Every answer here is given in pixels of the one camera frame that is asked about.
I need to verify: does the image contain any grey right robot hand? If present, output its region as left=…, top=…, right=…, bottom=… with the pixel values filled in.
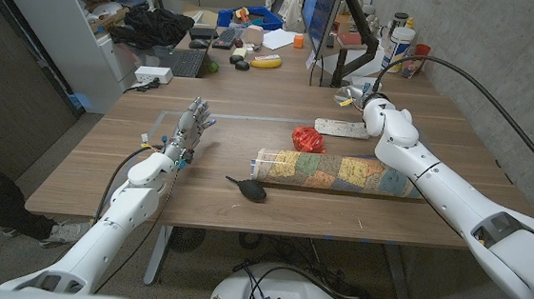
left=332, top=82, right=373, bottom=112

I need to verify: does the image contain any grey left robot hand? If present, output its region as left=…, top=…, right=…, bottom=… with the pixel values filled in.
left=160, top=94, right=220, bottom=169

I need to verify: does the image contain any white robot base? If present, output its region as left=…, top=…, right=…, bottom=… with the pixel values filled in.
left=207, top=258, right=348, bottom=299

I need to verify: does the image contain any red crumpled mesh bag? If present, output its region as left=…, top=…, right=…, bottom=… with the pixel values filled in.
left=289, top=125, right=328, bottom=156

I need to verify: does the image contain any rolled colourful map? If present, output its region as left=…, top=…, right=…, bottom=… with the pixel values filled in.
left=248, top=147, right=425, bottom=201

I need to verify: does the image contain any black rubber air blower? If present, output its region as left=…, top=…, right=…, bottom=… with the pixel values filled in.
left=223, top=175, right=269, bottom=205

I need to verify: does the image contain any white flat box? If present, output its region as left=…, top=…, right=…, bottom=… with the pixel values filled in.
left=349, top=74, right=384, bottom=91

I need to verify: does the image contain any red book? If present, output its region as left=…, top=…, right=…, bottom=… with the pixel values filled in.
left=336, top=30, right=364, bottom=48

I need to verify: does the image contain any white power strip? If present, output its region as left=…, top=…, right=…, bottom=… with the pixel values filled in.
left=133, top=65, right=175, bottom=87

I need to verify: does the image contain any white wipes canister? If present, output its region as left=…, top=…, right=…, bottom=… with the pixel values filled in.
left=380, top=25, right=417, bottom=76

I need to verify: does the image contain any clear glass with items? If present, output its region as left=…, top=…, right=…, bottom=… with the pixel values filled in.
left=400, top=52, right=425, bottom=81

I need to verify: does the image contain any black keyboard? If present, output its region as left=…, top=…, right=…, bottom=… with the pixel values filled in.
left=211, top=24, right=240, bottom=51
left=150, top=44, right=209, bottom=80

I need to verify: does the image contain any red cup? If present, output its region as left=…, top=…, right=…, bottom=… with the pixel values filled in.
left=412, top=43, right=432, bottom=63

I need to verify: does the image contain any black lidded bottle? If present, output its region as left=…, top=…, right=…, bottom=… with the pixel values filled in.
left=388, top=11, right=410, bottom=37

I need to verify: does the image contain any computer monitor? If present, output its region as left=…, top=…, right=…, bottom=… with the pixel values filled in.
left=297, top=0, right=346, bottom=61

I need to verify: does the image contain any yellow banana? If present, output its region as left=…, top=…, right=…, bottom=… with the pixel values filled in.
left=249, top=55, right=284, bottom=70

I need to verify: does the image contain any white paper sheet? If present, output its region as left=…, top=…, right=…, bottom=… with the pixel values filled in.
left=261, top=26, right=301, bottom=53

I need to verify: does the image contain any small black box device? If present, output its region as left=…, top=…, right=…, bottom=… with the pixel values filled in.
left=188, top=26, right=219, bottom=42

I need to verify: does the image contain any black crumpled cloth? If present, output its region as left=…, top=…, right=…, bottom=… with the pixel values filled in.
left=106, top=3, right=197, bottom=54

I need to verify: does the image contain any blue plastic bin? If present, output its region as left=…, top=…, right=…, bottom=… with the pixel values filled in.
left=216, top=2, right=286, bottom=32

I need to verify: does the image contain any beige rounded block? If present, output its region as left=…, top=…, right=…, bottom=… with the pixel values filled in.
left=244, top=24, right=266, bottom=47

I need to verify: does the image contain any black round floor fan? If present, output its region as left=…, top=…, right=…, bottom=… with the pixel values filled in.
left=168, top=226, right=208, bottom=255

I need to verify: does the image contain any grey metal table leg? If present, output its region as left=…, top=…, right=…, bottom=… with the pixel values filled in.
left=381, top=243, right=416, bottom=299
left=143, top=223, right=174, bottom=288

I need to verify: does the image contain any white shelf unit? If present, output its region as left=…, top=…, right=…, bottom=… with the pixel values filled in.
left=0, top=0, right=155, bottom=118

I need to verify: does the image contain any white sneaker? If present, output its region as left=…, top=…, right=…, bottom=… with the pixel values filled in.
left=1, top=214, right=93, bottom=252

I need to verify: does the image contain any dark wood cabinet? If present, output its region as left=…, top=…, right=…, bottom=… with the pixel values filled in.
left=0, top=0, right=93, bottom=188

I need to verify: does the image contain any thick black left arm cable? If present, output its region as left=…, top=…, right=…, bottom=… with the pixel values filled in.
left=91, top=139, right=166, bottom=230

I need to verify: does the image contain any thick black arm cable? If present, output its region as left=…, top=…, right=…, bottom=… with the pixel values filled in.
left=91, top=139, right=166, bottom=230
left=364, top=50, right=534, bottom=195

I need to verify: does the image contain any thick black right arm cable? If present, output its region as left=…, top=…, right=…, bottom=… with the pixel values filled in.
left=364, top=50, right=534, bottom=195

